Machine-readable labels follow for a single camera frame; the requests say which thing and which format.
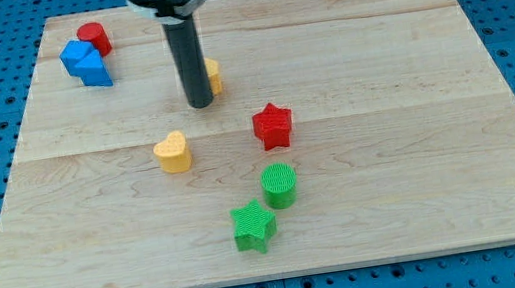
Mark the yellow heart block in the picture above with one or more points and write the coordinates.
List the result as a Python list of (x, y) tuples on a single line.
[(173, 153)]

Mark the blue triangle block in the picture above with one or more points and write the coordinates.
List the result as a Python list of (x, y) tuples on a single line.
[(92, 70)]

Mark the red star block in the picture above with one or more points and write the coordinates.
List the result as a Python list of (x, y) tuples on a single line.
[(272, 126)]

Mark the green cylinder block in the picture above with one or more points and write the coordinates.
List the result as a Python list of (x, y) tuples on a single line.
[(278, 182)]

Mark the green star block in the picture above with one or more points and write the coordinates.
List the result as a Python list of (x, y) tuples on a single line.
[(254, 227)]

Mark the yellow block behind rod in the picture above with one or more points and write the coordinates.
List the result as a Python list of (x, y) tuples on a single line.
[(213, 73)]

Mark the wooden board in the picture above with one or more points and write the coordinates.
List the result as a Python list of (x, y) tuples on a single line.
[(403, 144)]

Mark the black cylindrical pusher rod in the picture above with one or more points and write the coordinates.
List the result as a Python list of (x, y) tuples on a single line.
[(186, 51)]

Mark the red cylinder block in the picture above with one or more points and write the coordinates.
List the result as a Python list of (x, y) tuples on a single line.
[(94, 33)]

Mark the blue cube block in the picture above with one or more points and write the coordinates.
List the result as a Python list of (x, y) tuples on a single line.
[(73, 53)]

